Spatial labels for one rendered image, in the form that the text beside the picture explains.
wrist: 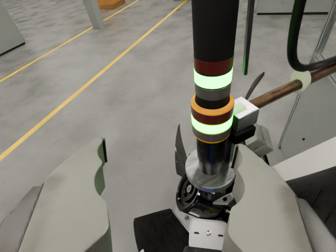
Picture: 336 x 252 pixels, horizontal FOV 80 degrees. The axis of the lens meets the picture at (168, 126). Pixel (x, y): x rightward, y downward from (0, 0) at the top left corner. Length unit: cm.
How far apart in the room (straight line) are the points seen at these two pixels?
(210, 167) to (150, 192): 172
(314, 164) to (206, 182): 47
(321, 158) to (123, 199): 165
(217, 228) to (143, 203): 144
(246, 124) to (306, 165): 48
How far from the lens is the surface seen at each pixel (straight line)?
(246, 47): 18
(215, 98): 19
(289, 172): 74
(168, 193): 194
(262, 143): 77
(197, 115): 20
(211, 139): 22
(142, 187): 202
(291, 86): 30
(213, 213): 55
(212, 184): 28
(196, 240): 55
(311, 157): 72
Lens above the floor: 171
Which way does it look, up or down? 44 degrees down
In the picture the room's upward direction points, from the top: 10 degrees counter-clockwise
